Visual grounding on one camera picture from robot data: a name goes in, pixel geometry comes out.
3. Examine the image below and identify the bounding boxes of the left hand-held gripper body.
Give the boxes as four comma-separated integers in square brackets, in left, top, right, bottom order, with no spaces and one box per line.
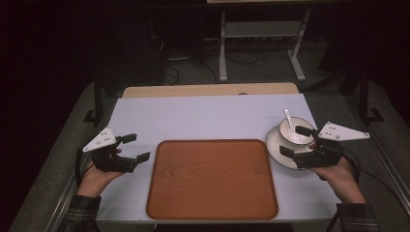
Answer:
[82,126,138,174]

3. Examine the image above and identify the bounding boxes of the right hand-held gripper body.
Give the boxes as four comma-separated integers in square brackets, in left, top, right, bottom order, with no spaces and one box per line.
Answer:
[294,121,371,169]

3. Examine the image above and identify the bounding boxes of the white cup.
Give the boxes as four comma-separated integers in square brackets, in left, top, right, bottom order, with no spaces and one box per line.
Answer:
[278,116,317,146]

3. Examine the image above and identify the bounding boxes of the white saucer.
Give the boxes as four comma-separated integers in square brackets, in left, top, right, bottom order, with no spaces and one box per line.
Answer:
[265,124,319,171]

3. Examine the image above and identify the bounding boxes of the white spoon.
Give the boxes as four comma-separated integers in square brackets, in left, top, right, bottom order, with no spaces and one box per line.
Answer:
[282,108,298,137]

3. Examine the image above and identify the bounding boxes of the brown wooden tray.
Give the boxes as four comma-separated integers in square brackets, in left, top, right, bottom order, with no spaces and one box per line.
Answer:
[145,138,279,221]

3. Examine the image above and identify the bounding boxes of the person's right hand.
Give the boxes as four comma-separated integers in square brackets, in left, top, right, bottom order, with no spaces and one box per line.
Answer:
[308,143,367,205]

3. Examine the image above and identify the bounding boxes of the person's left hand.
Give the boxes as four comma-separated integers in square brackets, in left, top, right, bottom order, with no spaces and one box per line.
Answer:
[76,148,126,198]

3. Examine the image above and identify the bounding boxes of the black metal stand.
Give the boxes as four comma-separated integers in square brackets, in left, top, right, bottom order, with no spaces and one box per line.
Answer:
[358,66,387,126]
[82,72,104,126]

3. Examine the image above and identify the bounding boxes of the white table mat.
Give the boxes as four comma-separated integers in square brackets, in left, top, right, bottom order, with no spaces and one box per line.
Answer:
[96,93,342,224]

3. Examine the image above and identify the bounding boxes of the white metal stand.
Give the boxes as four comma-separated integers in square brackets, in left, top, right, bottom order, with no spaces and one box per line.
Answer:
[218,8,312,84]

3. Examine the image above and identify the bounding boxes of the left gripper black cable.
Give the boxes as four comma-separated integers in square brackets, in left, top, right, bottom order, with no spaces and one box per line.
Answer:
[74,147,95,189]

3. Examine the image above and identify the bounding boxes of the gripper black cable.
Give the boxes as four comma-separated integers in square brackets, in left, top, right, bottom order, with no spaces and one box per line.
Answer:
[340,147,410,211]
[74,147,95,189]

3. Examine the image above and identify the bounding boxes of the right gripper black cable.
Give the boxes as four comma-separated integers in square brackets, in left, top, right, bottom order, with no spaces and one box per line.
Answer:
[340,147,410,211]

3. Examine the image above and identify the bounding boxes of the black floor cables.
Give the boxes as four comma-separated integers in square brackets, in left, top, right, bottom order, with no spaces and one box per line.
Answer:
[224,47,269,68]

